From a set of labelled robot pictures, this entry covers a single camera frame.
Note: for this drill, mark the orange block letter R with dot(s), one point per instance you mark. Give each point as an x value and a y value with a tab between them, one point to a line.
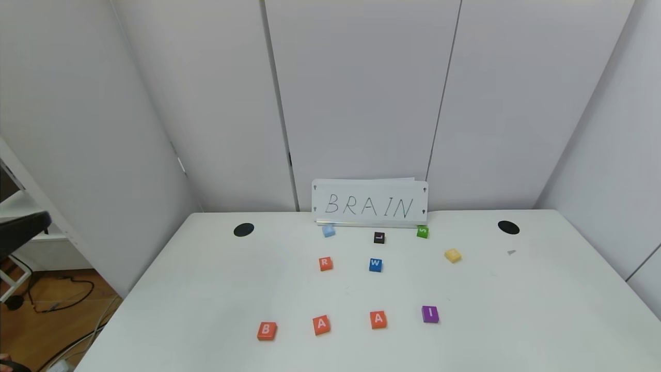
326	263

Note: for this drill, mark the white power strip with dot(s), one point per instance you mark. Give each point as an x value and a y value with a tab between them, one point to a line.
58	366

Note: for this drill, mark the yellow letter block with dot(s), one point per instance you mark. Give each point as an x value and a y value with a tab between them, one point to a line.
453	255

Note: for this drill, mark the blue block letter W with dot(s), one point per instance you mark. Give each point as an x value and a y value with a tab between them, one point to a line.
375	264

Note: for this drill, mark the white wall panel bracket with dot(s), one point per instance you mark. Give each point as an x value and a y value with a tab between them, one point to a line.
181	165

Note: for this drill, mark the orange block letter B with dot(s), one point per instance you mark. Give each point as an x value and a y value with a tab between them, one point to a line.
267	330

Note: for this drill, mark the black block letter L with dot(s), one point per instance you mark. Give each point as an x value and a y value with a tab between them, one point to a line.
379	237

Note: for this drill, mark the black table grommet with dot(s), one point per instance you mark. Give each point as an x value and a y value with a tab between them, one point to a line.
244	230
508	227

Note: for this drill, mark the person forearm black sleeve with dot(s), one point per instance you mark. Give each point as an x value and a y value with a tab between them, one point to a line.
20	230

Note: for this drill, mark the white BRAIN sign board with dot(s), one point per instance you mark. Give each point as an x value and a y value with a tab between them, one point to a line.
369	204

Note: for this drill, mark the orange block letter A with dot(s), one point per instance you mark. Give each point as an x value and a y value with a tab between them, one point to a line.
321	324
378	319

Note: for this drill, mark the light blue letter block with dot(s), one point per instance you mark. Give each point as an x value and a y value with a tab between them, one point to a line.
329	231

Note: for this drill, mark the green block letter S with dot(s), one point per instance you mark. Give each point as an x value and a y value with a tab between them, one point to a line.
423	231

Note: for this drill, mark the purple block letter I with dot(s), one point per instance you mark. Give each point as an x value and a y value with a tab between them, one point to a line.
430	314

